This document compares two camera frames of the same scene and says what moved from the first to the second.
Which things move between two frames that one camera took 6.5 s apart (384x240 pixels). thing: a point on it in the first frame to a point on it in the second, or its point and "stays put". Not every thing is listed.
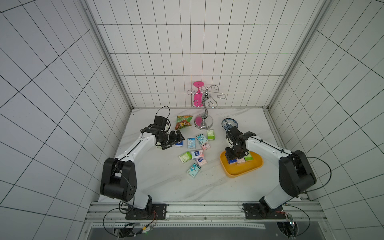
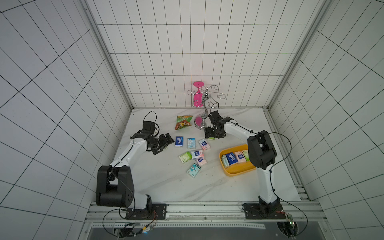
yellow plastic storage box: x=234 y=170 stays put
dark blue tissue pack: x=233 y=161 stays put
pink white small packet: x=197 y=154 to x=204 y=144
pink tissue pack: x=240 y=160 stays put
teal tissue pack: x=201 y=139 to x=225 y=161
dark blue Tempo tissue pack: x=179 y=144 stays put
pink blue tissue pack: x=201 y=161 stays put
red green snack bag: x=182 y=121 stays put
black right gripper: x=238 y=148 to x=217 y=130
